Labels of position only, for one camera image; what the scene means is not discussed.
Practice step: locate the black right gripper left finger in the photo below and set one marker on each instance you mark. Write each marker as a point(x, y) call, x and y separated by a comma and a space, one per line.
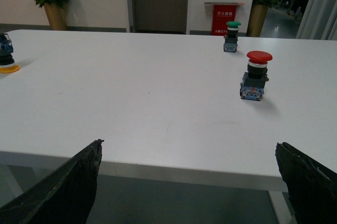
point(64, 196)

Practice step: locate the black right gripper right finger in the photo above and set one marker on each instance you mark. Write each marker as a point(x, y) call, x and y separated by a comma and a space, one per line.
point(311, 185)

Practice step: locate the yellow push button switch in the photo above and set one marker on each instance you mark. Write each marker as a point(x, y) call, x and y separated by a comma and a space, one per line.
point(8, 64)

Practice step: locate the right white table leg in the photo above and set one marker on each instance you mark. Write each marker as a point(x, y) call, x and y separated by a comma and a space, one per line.
point(281, 208)

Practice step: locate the grey curtain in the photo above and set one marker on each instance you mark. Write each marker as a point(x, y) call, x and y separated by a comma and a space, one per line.
point(318, 21)

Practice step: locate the red fire extinguisher box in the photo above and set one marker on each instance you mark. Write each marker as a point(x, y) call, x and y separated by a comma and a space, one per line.
point(223, 12)

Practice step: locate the grey door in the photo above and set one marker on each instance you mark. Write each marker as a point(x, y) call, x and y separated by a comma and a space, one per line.
point(160, 16)

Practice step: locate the white table leg frame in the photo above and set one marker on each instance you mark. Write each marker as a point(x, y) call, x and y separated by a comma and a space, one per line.
point(15, 180)

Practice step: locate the red push button switch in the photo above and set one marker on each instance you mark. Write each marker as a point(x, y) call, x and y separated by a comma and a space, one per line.
point(253, 81)

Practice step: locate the green push button switch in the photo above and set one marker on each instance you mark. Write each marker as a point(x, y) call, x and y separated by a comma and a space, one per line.
point(231, 38)

